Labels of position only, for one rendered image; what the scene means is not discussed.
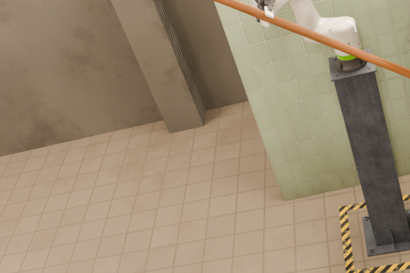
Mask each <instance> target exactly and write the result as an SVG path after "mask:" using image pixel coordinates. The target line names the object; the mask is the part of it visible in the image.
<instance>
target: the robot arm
mask: <svg viewBox="0 0 410 273"><path fill-rule="evenodd" d="M288 2H289V4H290V6H291V8H292V10H293V12H294V14H295V17H296V19H297V22H298V25H299V26H302V27H305V28H307V29H310V30H313V31H314V32H317V33H320V34H322V35H325V36H327V37H330V38H332V39H335V40H337V41H340V42H342V43H345V44H347V45H350V46H352V47H354V48H357V49H360V50H361V41H360V38H359V32H358V28H357V25H356V21H355V20H354V19H353V18H352V17H349V16H341V17H336V18H322V17H321V16H320V15H319V14H318V12H317V10H316V9H315V7H314V5H313V3H312V1H311V0H250V6H252V7H255V8H257V9H259V10H262V11H264V12H265V16H267V17H270V18H274V15H275V14H276V13H277V12H278V10H279V9H280V8H282V7H283V6H284V5H285V4H287V3H288ZM255 18H256V17H255ZM256 21H257V22H258V23H260V24H261V25H262V26H265V27H269V23H268V22H266V21H264V20H261V19H259V18H256ZM302 37H303V39H304V40H305V41H306V42H308V43H311V44H322V43H319V42H317V41H314V40H311V39H309V38H306V37H304V36H302ZM334 51H335V53H336V55H337V63H336V66H337V69H338V70H339V71H341V72H345V73H349V72H353V71H357V70H359V69H361V68H363V67H364V66H365V64H366V63H367V61H365V60H362V59H360V58H357V57H355V56H352V55H350V54H347V53H344V52H342V51H339V50H337V49H334Z"/></svg>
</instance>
